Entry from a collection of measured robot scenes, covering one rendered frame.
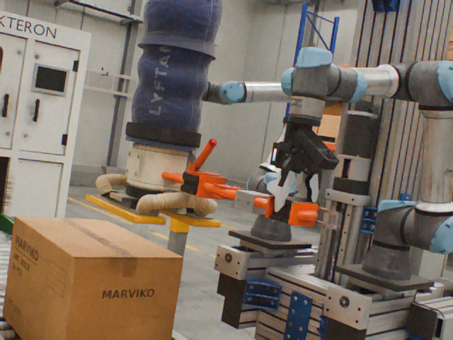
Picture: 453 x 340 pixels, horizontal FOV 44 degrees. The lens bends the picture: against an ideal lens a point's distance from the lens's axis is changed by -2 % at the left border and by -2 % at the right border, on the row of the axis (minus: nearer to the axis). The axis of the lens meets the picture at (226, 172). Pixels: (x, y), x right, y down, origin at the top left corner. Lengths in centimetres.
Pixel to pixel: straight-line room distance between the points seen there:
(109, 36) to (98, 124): 178
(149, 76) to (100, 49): 1005
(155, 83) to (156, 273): 64
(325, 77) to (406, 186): 91
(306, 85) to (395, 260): 72
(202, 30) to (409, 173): 90
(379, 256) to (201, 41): 82
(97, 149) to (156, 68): 1014
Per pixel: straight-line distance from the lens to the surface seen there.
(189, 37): 164
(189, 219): 164
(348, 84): 130
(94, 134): 1168
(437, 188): 164
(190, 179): 148
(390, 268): 175
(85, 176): 1154
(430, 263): 224
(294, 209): 119
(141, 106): 164
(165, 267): 192
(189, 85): 163
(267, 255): 202
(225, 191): 139
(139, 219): 153
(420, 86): 161
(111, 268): 181
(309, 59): 124
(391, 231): 174
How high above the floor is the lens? 136
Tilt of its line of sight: 3 degrees down
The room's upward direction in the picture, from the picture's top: 9 degrees clockwise
